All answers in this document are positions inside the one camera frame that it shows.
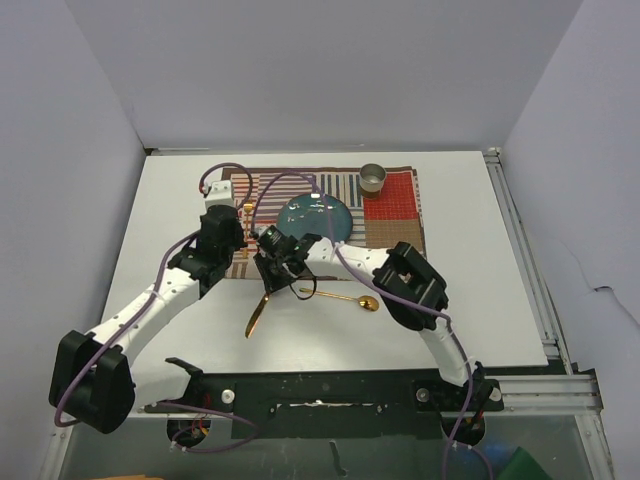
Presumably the gold fork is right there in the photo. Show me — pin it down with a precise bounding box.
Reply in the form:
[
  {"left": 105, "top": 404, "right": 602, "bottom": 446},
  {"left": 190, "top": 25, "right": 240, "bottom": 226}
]
[{"left": 242, "top": 202, "right": 253, "bottom": 259}]

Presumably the gold knife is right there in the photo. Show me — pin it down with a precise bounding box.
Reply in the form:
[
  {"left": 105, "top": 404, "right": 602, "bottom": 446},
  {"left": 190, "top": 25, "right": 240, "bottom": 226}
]
[{"left": 244, "top": 293, "right": 270, "bottom": 339}]

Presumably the blue ceramic plate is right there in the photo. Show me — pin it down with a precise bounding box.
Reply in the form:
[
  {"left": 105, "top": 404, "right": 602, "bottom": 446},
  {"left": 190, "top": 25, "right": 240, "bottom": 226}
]
[{"left": 276, "top": 193, "right": 353, "bottom": 241}]

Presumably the gold spoon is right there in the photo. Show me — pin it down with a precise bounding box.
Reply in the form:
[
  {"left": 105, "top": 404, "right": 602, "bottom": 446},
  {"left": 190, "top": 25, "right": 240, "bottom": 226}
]
[{"left": 298, "top": 288, "right": 380, "bottom": 312}]

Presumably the patchwork striped cloth placemat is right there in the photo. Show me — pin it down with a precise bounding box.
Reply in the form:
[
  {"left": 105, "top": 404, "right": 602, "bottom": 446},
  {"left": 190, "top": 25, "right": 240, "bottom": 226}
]
[{"left": 221, "top": 166, "right": 426, "bottom": 280}]

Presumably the beige metal cup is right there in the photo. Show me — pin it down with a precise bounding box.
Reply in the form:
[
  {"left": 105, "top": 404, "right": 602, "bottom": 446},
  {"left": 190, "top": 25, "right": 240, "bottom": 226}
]
[{"left": 358, "top": 163, "right": 387, "bottom": 199}]

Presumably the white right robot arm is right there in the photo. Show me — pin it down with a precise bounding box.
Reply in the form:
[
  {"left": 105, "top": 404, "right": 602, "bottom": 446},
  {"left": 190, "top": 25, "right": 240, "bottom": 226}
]
[{"left": 252, "top": 226, "right": 481, "bottom": 409}]

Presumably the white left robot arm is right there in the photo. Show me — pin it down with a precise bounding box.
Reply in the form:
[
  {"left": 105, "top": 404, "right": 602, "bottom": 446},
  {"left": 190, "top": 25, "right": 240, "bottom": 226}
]
[{"left": 48, "top": 205, "right": 246, "bottom": 433}]

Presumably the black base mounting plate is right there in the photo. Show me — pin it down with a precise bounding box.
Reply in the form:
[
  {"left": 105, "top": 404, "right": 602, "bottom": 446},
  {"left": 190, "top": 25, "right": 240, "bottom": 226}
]
[{"left": 178, "top": 369, "right": 504, "bottom": 439}]

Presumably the blue object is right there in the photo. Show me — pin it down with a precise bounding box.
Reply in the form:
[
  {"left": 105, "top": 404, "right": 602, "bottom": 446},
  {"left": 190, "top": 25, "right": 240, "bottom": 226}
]
[{"left": 483, "top": 438, "right": 510, "bottom": 465}]

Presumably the green object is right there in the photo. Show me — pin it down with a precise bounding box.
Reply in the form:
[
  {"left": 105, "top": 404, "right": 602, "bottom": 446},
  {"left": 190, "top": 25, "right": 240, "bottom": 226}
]
[{"left": 497, "top": 447, "right": 552, "bottom": 480}]

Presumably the right side aluminium rail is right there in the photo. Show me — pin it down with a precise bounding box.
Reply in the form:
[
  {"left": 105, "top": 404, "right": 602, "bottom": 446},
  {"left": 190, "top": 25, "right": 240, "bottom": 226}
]
[{"left": 483, "top": 147, "right": 602, "bottom": 415}]

